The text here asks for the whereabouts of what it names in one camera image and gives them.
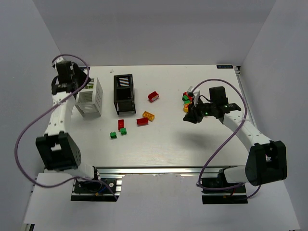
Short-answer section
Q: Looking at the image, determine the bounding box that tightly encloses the blue label right corner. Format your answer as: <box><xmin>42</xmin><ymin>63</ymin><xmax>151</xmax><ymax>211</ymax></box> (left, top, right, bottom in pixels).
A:
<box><xmin>216</xmin><ymin>64</ymin><xmax>233</xmax><ymax>69</ymax></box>

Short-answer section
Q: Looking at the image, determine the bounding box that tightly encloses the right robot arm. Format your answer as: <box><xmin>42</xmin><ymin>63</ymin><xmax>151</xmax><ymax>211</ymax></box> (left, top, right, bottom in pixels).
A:
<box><xmin>183</xmin><ymin>86</ymin><xmax>287</xmax><ymax>192</ymax></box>

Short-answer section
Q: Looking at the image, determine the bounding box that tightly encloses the red and green brick stack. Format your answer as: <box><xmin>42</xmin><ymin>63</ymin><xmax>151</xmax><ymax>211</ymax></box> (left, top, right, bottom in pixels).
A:
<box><xmin>182</xmin><ymin>92</ymin><xmax>193</xmax><ymax>104</ymax></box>

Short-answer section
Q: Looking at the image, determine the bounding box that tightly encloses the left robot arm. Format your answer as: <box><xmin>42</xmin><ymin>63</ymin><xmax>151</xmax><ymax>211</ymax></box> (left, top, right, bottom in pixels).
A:
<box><xmin>36</xmin><ymin>58</ymin><xmax>100</xmax><ymax>180</ymax></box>

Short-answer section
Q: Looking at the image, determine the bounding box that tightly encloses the white slotted container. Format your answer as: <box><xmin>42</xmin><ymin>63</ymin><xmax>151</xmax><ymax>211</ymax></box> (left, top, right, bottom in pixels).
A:
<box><xmin>75</xmin><ymin>78</ymin><xmax>103</xmax><ymax>117</ymax></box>

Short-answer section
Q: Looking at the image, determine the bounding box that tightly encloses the orange rectangular brick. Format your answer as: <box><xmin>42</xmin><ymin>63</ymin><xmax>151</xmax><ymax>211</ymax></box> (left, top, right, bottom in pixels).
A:
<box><xmin>142</xmin><ymin>111</ymin><xmax>155</xmax><ymax>122</ymax></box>

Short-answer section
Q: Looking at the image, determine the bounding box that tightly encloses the black slotted container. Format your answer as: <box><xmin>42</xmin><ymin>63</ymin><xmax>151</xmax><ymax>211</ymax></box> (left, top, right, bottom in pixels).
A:
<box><xmin>114</xmin><ymin>74</ymin><xmax>136</xmax><ymax>115</ymax></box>

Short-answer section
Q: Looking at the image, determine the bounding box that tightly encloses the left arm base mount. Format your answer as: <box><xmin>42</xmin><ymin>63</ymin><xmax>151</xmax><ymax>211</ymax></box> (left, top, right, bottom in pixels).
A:
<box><xmin>71</xmin><ymin>175</ymin><xmax>122</xmax><ymax>202</ymax></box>

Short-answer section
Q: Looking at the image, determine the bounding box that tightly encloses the yellow orange-slice round brick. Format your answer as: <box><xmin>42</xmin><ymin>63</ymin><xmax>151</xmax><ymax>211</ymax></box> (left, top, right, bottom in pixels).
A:
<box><xmin>183</xmin><ymin>104</ymin><xmax>190</xmax><ymax>113</ymax></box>

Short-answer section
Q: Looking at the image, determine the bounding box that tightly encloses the red rounded flower brick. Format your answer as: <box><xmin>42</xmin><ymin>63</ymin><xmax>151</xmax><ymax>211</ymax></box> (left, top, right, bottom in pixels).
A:
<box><xmin>148</xmin><ymin>91</ymin><xmax>159</xmax><ymax>103</ymax></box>

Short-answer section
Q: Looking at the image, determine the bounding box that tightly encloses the green small brick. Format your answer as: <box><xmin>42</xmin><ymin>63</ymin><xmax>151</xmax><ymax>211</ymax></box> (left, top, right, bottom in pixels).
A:
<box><xmin>120</xmin><ymin>128</ymin><xmax>127</xmax><ymax>135</ymax></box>
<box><xmin>110</xmin><ymin>132</ymin><xmax>117</xmax><ymax>139</ymax></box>

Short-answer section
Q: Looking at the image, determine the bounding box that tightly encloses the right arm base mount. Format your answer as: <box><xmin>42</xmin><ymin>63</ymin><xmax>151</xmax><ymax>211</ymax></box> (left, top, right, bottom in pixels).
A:
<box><xmin>200</xmin><ymin>173</ymin><xmax>248</xmax><ymax>205</ymax></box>

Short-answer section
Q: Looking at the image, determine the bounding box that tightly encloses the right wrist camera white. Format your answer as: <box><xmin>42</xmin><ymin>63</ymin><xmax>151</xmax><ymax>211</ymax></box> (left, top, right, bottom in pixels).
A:
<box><xmin>187</xmin><ymin>86</ymin><xmax>200</xmax><ymax>106</ymax></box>

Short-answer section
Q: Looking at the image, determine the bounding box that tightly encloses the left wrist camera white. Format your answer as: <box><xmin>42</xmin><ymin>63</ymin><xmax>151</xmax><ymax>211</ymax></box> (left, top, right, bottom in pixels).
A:
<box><xmin>51</xmin><ymin>57</ymin><xmax>65</xmax><ymax>69</ymax></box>

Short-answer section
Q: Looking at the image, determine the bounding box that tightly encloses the aluminium table rail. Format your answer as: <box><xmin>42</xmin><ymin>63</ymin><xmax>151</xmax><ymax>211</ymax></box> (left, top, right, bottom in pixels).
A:
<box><xmin>44</xmin><ymin>166</ymin><xmax>241</xmax><ymax>174</ymax></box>

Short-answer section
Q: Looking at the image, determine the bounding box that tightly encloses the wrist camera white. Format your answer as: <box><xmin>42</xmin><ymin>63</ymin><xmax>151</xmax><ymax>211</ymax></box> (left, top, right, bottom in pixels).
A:
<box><xmin>51</xmin><ymin>57</ymin><xmax>65</xmax><ymax>69</ymax></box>
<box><xmin>187</xmin><ymin>86</ymin><xmax>200</xmax><ymax>106</ymax></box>

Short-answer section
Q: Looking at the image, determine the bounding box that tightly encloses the red upright brick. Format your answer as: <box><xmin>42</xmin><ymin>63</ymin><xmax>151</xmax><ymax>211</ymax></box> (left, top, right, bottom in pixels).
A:
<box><xmin>118</xmin><ymin>119</ymin><xmax>125</xmax><ymax>131</ymax></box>

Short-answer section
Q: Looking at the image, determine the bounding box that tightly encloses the red rectangular brick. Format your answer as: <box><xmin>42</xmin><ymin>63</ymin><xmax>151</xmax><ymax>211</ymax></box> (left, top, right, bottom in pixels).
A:
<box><xmin>136</xmin><ymin>117</ymin><xmax>149</xmax><ymax>126</ymax></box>

